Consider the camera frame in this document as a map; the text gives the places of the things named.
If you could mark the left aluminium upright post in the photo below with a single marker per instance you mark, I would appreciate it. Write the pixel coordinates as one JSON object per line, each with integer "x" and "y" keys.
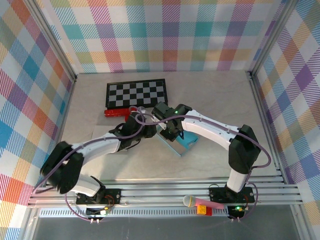
{"x": 51, "y": 37}

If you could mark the yellow toy brick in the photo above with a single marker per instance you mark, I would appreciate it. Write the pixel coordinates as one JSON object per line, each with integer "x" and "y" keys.
{"x": 201, "y": 209}

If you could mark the left small circuit board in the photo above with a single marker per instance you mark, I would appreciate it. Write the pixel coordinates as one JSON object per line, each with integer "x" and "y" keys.
{"x": 95, "y": 212}

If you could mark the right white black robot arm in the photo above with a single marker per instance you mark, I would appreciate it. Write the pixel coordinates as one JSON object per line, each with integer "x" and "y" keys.
{"x": 212, "y": 127}

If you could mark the right aluminium upright post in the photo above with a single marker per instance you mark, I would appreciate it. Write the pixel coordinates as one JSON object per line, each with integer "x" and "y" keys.
{"x": 271, "y": 37}

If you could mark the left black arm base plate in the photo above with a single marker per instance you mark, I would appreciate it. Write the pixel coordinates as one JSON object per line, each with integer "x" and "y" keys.
{"x": 112, "y": 195}

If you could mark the small red toy brick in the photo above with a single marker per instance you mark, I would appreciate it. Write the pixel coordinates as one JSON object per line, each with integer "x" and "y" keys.
{"x": 209, "y": 212}

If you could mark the aluminium side rail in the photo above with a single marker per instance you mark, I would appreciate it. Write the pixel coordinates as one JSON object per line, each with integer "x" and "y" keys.
{"x": 261, "y": 105}

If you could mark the black grey checkerboard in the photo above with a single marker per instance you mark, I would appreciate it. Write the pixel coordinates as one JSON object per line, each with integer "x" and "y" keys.
{"x": 130, "y": 92}

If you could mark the pink toy microphone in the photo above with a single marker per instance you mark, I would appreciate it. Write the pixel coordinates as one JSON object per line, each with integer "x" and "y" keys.
{"x": 190, "y": 200}

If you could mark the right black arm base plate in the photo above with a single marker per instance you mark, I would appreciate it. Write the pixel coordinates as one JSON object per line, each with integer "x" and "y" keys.
{"x": 217, "y": 193}

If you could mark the right small circuit board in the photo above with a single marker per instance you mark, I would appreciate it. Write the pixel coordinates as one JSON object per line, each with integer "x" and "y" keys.
{"x": 236, "y": 211}

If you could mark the white paper box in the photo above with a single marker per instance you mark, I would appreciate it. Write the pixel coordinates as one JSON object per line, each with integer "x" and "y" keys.
{"x": 102, "y": 133}

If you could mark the aluminium upright post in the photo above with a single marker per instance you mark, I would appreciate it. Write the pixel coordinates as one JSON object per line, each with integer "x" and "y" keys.
{"x": 271, "y": 37}
{"x": 51, "y": 37}

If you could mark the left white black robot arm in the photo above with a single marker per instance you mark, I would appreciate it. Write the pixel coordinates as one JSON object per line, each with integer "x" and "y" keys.
{"x": 100, "y": 147}

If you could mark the small circuit board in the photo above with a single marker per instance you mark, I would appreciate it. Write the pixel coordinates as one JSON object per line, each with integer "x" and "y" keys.
{"x": 95, "y": 212}
{"x": 236, "y": 211}

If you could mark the aluminium frame rail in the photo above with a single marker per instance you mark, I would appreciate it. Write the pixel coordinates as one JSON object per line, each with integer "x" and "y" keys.
{"x": 162, "y": 190}

